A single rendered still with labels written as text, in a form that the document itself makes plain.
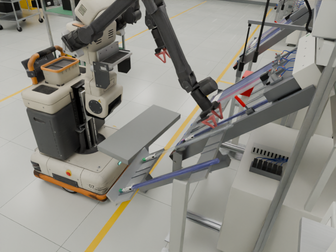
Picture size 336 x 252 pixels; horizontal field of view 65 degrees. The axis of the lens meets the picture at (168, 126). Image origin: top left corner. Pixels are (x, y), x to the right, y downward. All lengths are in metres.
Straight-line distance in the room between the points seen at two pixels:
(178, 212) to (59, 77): 1.15
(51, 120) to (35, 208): 0.70
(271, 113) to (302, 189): 0.54
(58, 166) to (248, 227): 1.34
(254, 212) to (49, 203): 1.46
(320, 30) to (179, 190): 0.77
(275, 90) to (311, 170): 0.67
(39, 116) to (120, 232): 0.94
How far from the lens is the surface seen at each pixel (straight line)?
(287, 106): 1.10
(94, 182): 1.93
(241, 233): 1.65
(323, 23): 0.99
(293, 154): 1.17
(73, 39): 1.47
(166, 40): 1.21
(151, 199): 2.11
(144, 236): 1.92
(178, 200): 1.20
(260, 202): 1.43
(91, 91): 1.74
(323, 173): 1.28
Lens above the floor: 1.62
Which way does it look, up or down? 35 degrees down
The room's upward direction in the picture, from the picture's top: 2 degrees clockwise
